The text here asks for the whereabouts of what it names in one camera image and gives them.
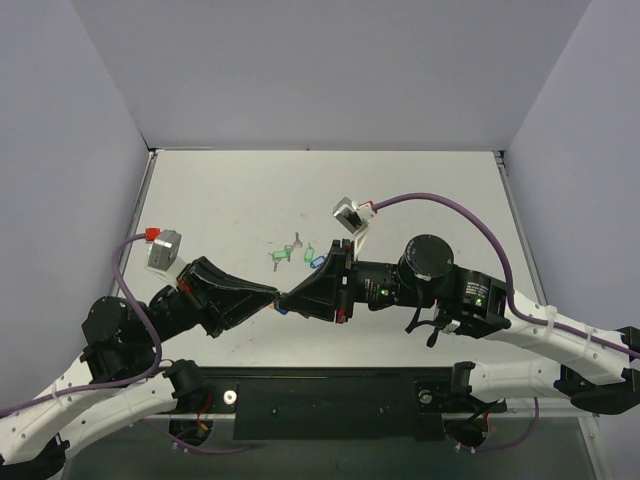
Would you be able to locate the grey key top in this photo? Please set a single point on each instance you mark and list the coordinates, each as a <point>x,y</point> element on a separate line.
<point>297,241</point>

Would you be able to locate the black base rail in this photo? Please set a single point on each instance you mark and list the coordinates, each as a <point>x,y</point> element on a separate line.
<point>333,403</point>

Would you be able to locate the green key tag left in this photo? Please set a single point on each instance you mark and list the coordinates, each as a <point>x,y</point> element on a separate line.
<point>280,255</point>

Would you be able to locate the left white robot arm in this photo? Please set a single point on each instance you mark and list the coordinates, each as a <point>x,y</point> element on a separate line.
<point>118,379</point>

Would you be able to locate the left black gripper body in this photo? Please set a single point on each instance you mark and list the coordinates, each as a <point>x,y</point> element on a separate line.
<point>198,297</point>

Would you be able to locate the grey key by green tag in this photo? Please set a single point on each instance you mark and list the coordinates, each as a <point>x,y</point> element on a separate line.
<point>288,250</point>

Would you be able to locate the blue clear key tag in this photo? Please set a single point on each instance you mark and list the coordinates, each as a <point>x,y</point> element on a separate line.
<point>317,262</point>

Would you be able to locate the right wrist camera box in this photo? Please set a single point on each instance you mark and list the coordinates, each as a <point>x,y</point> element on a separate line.
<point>353,216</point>

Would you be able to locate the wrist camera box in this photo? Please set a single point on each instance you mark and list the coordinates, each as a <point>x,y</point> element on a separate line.
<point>353,216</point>
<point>163,249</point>

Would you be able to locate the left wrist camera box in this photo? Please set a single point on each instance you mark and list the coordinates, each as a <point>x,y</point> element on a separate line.
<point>163,249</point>

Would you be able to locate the green key tag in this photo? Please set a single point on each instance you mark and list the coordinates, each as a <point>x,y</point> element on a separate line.
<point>309,254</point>
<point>280,255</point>

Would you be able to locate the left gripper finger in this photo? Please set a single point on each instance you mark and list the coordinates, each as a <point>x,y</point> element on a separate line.
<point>208,278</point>
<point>230,310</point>

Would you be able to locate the green key tag right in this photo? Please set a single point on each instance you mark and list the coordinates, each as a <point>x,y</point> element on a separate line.
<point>309,254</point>

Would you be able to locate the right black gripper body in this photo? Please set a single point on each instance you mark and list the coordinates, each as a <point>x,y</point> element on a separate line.
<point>343,282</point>

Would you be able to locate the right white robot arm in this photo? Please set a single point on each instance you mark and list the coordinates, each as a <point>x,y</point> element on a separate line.
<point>590,368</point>

